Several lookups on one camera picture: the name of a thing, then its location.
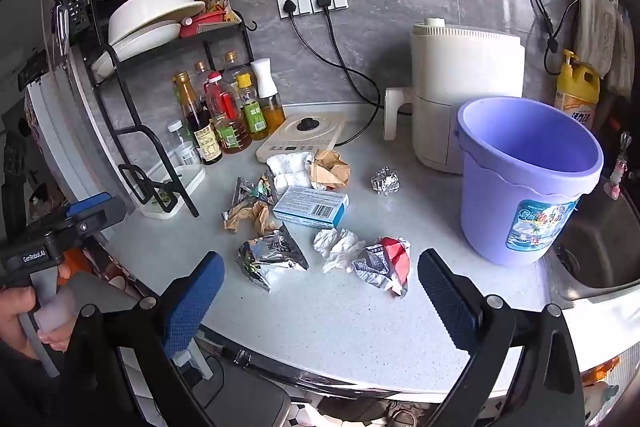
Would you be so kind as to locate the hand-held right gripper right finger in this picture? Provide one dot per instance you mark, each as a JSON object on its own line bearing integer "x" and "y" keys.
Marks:
{"x": 447, "y": 302}

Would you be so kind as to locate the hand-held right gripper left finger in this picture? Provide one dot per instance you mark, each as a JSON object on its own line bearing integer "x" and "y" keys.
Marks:
{"x": 195, "y": 302}

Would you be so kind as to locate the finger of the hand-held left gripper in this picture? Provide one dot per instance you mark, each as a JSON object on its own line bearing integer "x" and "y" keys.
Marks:
{"x": 97, "y": 209}

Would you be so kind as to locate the red and white wrapper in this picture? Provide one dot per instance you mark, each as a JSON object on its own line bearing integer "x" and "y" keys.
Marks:
{"x": 385, "y": 264}

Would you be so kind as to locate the large silver snack wrapper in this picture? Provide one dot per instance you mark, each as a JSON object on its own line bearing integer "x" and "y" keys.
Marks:
{"x": 272, "y": 257}

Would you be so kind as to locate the brown paper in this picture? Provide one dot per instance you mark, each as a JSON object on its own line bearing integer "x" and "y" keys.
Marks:
{"x": 250, "y": 218}
{"x": 330, "y": 169}

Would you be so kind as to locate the purple plastic bucket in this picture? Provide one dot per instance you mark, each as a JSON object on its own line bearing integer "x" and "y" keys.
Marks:
{"x": 500, "y": 207}

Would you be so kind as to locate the white tissue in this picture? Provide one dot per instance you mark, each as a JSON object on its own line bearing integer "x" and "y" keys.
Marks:
{"x": 337, "y": 247}
{"x": 289, "y": 171}

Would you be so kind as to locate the small silver snack wrapper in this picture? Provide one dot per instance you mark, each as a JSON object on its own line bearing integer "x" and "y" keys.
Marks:
{"x": 252, "y": 192}

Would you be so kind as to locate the foil ball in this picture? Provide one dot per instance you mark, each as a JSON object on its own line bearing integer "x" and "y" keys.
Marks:
{"x": 385, "y": 181}

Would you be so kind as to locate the light blue cardboard box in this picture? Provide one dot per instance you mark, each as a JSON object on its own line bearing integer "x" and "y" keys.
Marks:
{"x": 305, "y": 204}

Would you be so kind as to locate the person's left hand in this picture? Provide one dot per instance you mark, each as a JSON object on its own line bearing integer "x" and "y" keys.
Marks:
{"x": 12, "y": 317}

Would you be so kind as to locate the black metal kitchen rack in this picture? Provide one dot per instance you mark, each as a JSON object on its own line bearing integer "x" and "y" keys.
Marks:
{"x": 172, "y": 174}

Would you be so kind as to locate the white rack drip tray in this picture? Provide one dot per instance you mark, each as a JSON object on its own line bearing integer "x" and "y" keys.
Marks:
{"x": 192, "y": 177}

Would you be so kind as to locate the small clear jar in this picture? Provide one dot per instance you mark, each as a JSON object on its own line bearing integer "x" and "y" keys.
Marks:
{"x": 185, "y": 149}

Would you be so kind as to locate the grey chair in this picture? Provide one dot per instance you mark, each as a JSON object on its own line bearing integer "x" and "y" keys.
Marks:
{"x": 245, "y": 397}

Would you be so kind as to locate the dark soy sauce bottle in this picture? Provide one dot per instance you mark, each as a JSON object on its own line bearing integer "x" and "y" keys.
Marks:
{"x": 202, "y": 132}

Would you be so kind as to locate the red-capped oil bottle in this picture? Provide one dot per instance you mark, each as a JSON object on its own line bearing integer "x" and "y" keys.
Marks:
{"x": 227, "y": 122}

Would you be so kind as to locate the steel sink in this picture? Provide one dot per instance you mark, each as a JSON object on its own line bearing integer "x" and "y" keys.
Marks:
{"x": 605, "y": 237}

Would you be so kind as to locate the gold-capped glass bottle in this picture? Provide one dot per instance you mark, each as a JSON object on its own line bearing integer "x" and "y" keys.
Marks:
{"x": 201, "y": 69}
{"x": 231, "y": 59}

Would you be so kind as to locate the white plate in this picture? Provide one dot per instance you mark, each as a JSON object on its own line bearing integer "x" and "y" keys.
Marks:
{"x": 142, "y": 39}

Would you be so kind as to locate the green-label yellow-capped bottle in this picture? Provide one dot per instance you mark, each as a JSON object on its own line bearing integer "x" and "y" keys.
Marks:
{"x": 254, "y": 114}

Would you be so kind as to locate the black utensil holder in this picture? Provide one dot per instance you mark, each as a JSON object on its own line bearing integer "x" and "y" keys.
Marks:
{"x": 77, "y": 12}

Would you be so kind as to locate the pink tap ornament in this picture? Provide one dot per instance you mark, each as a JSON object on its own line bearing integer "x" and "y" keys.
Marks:
{"x": 614, "y": 179}

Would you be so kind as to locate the large white bowl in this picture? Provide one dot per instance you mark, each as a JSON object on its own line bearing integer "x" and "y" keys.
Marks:
{"x": 150, "y": 9}

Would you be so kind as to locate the beige induction cooker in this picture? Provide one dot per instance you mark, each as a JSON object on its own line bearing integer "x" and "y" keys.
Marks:
{"x": 325, "y": 132}

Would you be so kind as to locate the white-capped oil sprayer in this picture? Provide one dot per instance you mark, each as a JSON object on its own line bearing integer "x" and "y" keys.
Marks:
{"x": 265, "y": 79}

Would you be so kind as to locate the red plastic container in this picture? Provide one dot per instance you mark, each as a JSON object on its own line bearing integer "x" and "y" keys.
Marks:
{"x": 202, "y": 24}

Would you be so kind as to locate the white air fryer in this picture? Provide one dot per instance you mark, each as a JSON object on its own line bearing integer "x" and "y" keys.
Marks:
{"x": 450, "y": 72}

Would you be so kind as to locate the yellow dish soap bottle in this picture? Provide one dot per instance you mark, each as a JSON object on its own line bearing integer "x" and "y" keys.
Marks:
{"x": 575, "y": 92}

